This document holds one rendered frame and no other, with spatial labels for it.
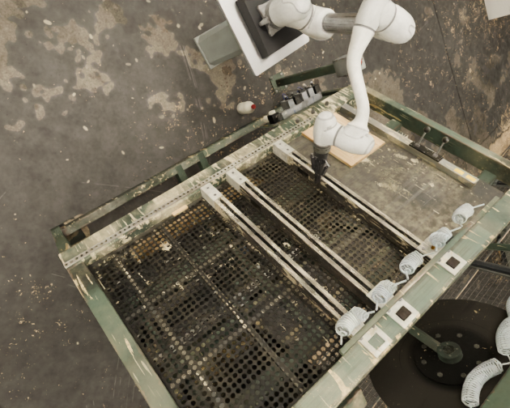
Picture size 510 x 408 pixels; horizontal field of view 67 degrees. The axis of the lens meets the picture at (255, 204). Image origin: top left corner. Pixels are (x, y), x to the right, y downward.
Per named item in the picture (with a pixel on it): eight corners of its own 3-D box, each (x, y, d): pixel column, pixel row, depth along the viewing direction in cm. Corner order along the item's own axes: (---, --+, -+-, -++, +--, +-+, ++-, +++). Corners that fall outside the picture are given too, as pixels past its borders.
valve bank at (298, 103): (303, 80, 277) (326, 74, 257) (310, 99, 282) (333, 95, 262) (251, 108, 257) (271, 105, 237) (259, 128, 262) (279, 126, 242)
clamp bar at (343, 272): (237, 174, 222) (234, 142, 204) (412, 323, 162) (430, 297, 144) (223, 182, 218) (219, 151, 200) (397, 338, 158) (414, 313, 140)
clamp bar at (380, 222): (282, 146, 236) (283, 115, 218) (458, 274, 176) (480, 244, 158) (270, 154, 232) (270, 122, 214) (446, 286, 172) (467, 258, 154)
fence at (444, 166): (345, 108, 260) (346, 103, 257) (476, 184, 212) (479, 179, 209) (339, 111, 258) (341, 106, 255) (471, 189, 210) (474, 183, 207)
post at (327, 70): (279, 78, 333) (341, 61, 270) (282, 84, 335) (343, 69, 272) (274, 80, 331) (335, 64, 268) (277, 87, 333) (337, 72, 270)
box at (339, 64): (342, 55, 270) (362, 49, 255) (347, 71, 274) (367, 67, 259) (330, 61, 265) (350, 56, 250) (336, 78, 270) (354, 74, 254)
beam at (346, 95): (354, 93, 281) (356, 80, 272) (367, 100, 275) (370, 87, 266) (65, 266, 193) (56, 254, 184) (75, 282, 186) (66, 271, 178)
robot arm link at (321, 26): (300, 2, 226) (326, 17, 238) (290, 30, 230) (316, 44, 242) (401, -4, 165) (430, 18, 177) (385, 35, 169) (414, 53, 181)
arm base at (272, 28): (251, 10, 220) (257, 6, 215) (277, -7, 228) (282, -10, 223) (265, 40, 228) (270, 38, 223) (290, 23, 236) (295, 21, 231)
